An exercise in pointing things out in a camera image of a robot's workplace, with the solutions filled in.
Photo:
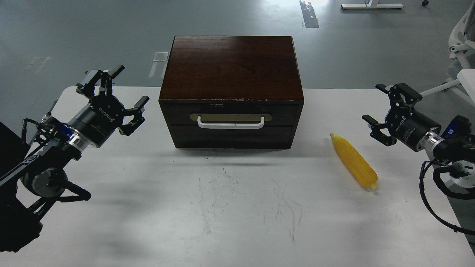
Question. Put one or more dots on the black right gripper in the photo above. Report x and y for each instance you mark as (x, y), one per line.
(402, 121)

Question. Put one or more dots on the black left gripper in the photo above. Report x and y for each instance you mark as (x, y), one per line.
(104, 113)

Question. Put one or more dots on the yellow corn cob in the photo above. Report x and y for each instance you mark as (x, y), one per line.
(354, 162)

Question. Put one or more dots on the wooden drawer with white handle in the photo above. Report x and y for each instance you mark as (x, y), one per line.
(187, 113)

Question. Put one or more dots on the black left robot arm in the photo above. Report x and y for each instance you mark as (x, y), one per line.
(33, 178)

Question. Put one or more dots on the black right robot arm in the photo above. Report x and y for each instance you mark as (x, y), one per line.
(453, 148)

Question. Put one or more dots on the dark wooden drawer cabinet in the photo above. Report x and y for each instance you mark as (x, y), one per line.
(232, 69)

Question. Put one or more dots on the white desk leg base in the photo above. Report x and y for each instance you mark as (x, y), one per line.
(372, 5)

